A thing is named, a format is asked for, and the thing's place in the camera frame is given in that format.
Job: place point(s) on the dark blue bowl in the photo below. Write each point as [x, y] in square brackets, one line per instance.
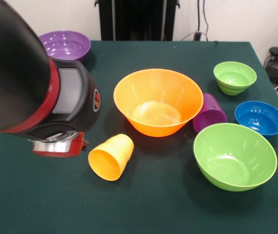
[260, 120]

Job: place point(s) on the purple cup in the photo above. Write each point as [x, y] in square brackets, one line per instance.
[211, 115]

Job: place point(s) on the yellow cup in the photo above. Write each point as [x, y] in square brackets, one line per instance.
[109, 158]

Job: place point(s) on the large green bowl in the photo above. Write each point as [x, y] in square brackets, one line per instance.
[233, 161]

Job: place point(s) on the small green bowl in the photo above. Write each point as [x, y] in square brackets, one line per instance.
[235, 78]

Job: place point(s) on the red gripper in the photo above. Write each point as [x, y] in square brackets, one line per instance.
[76, 148]

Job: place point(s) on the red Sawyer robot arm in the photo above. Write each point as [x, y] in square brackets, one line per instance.
[14, 85]

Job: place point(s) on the large orange bowl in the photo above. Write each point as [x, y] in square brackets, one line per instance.
[158, 122]

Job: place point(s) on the dark green table cloth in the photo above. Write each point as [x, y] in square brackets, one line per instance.
[153, 207]

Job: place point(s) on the large purple bowl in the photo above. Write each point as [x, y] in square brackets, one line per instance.
[68, 46]

